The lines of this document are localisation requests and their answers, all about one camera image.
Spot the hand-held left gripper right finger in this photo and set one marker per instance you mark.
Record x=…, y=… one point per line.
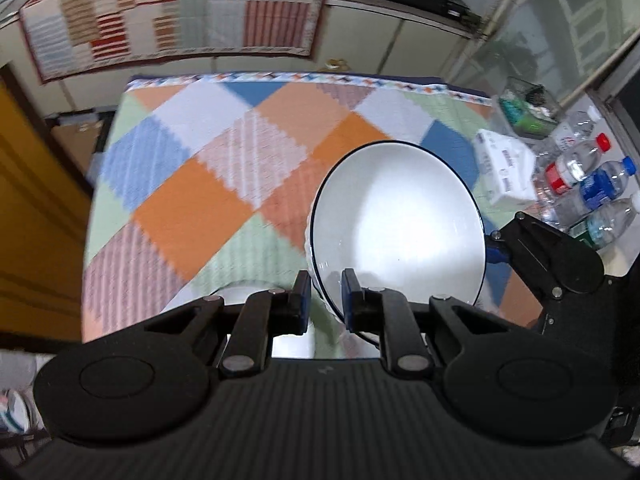
x=348, y=305

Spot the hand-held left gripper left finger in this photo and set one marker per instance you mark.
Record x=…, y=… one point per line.
x=300, y=305

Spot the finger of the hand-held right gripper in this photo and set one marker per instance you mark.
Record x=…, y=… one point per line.
x=530, y=250

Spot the wide ribbed white bowl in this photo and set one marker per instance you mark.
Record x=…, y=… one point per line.
x=400, y=220

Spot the green label water bottle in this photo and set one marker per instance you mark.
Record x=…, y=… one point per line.
x=607, y=225

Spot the white tissue pack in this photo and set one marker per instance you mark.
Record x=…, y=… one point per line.
x=505, y=170

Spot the blue label water bottle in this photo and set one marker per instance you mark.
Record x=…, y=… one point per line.
x=600, y=187

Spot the red cap water bottle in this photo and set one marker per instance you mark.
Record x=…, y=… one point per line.
x=570, y=167

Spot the white cap water bottle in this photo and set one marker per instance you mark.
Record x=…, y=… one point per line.
x=570, y=132

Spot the checkered tablecloth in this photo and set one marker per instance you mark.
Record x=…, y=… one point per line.
x=200, y=185

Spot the glass panel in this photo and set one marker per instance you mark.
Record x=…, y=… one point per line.
x=550, y=25

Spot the brown cardboard box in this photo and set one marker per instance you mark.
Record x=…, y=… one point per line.
x=75, y=140

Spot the striped counter cloth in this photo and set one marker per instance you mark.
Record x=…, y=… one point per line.
x=175, y=15

